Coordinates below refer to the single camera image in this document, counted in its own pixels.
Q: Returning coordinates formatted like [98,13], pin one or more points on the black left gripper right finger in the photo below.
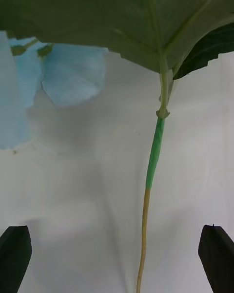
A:
[218,256]

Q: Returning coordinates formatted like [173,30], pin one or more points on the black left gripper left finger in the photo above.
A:
[13,256]

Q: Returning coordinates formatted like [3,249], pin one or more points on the pale blue flower with stem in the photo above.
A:
[136,29]

